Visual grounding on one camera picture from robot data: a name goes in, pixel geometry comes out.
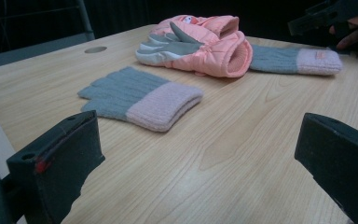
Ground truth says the pink padded glove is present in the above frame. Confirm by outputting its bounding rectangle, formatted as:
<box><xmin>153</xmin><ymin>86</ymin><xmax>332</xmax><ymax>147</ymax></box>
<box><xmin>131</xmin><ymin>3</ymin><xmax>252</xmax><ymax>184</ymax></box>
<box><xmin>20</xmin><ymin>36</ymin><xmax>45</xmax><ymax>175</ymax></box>
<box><xmin>150</xmin><ymin>14</ymin><xmax>241</xmax><ymax>40</ymax></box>
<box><xmin>135</xmin><ymin>21</ymin><xmax>254</xmax><ymax>78</ymax></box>

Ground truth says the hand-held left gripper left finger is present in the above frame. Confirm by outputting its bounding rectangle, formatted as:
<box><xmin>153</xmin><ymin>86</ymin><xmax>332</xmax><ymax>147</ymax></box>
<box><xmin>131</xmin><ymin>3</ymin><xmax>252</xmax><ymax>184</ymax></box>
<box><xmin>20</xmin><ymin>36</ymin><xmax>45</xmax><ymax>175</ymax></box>
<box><xmin>7</xmin><ymin>110</ymin><xmax>105</xmax><ymax>224</ymax></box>

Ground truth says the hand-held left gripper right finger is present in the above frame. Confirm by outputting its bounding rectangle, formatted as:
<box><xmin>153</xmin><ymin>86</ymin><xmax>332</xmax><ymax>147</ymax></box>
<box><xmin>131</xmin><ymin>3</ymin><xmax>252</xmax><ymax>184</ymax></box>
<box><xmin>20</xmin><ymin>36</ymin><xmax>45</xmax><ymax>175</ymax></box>
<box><xmin>294</xmin><ymin>112</ymin><xmax>358</xmax><ymax>224</ymax></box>

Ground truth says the grey and pink knit glove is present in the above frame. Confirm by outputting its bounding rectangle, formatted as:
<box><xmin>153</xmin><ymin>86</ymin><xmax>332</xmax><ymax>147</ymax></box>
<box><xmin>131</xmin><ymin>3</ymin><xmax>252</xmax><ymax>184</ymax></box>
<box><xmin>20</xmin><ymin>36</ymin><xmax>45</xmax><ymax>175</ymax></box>
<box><xmin>249</xmin><ymin>44</ymin><xmax>344</xmax><ymax>77</ymax></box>
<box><xmin>77</xmin><ymin>65</ymin><xmax>204</xmax><ymax>133</ymax></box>

